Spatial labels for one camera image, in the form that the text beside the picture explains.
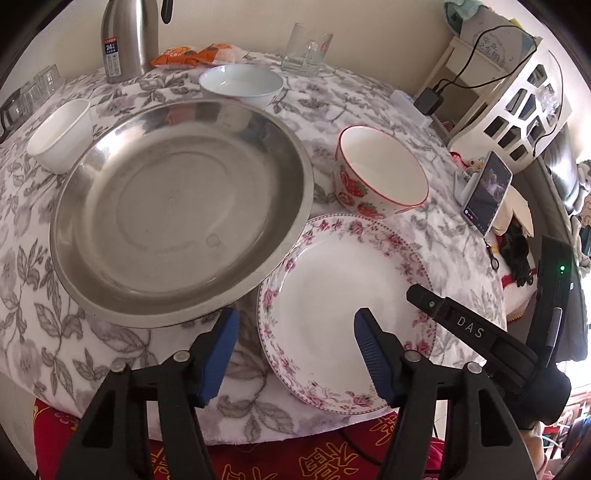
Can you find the white phone stand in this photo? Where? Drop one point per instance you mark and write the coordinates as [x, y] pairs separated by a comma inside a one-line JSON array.
[[463, 189]]

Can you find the red patterned cloth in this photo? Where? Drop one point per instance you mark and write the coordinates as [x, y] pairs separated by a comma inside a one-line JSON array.
[[295, 461]]

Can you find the stainless steel basin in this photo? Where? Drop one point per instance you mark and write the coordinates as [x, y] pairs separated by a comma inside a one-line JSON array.
[[175, 207]]

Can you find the upturned clear glass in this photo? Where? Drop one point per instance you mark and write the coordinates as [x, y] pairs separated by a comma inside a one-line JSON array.
[[51, 76], [32, 94]]

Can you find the strawberry print bowl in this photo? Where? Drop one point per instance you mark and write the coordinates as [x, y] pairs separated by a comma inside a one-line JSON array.
[[383, 161]]

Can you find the pink floral plate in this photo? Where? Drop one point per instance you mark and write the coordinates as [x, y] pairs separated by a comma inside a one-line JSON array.
[[323, 314]]

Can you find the white printed bag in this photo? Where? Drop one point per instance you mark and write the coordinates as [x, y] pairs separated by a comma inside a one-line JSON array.
[[494, 32]]

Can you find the black power adapter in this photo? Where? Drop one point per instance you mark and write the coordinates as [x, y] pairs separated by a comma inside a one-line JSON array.
[[428, 101]]

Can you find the beige cardboard piece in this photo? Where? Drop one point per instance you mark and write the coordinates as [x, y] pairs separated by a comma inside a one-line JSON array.
[[519, 212]]

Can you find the white wooden rack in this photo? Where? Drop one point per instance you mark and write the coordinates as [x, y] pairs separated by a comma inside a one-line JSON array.
[[455, 50]]

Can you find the grey floral tablecloth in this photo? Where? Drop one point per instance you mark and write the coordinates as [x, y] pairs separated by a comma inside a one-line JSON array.
[[27, 295]]

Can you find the white square bowl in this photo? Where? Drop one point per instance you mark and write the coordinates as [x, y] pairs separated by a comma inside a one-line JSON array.
[[57, 134]]

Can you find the orange snack packet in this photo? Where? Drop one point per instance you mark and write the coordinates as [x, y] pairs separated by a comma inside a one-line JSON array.
[[178, 57], [219, 53]]

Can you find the white power strip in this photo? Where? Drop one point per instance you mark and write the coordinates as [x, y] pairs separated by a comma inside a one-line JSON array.
[[405, 104]]

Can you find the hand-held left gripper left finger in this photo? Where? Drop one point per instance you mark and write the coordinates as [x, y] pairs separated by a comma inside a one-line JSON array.
[[217, 355]]

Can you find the tall clear drinking glass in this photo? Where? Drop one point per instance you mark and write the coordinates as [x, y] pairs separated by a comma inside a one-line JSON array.
[[295, 46]]

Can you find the smartphone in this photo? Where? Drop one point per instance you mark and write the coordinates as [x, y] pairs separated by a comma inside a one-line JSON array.
[[489, 194]]

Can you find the white round bowl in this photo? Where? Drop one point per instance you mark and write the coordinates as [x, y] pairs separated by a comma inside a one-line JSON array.
[[240, 85]]

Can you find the white lattice basket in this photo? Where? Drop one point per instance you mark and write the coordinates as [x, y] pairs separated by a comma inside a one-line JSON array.
[[489, 115]]

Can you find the black leather sofa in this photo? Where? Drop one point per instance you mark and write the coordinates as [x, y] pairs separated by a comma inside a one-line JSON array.
[[563, 166]]

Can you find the stainless steel thermos jug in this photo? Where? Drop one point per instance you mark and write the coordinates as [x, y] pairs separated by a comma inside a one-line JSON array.
[[129, 41]]

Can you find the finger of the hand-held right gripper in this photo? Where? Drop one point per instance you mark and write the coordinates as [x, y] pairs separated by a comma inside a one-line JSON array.
[[427, 302]]

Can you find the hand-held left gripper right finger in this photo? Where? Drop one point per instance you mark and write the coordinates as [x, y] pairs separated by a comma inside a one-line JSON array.
[[374, 355]]

